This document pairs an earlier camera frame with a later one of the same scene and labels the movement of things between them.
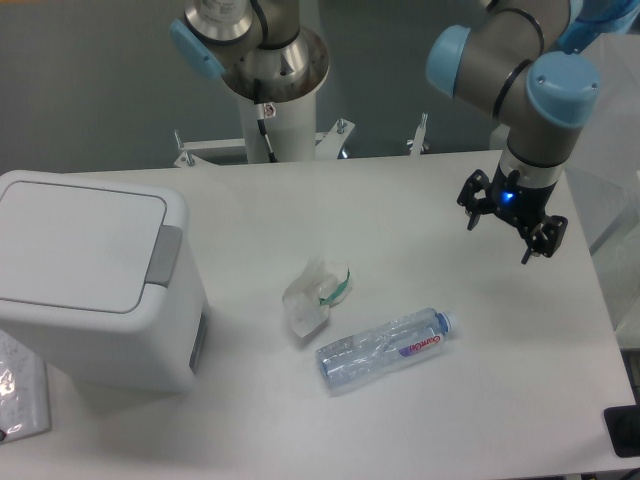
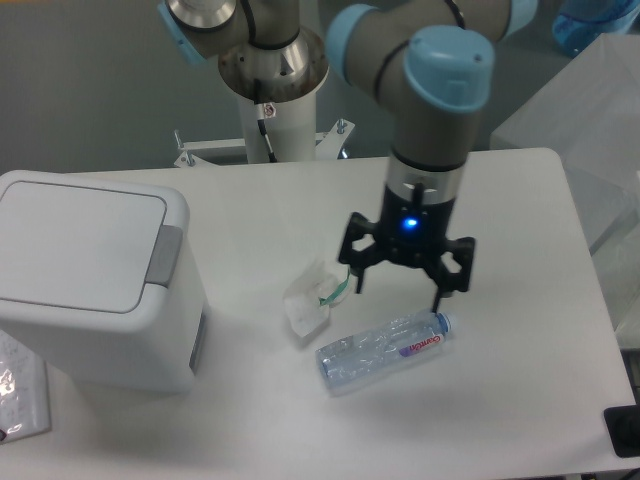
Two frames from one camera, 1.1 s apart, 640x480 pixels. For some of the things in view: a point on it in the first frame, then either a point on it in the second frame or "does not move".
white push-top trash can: [99, 281] does not move
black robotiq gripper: [524, 205] -> [415, 218]
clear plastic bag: [24, 398] does not move
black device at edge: [623, 427] does not move
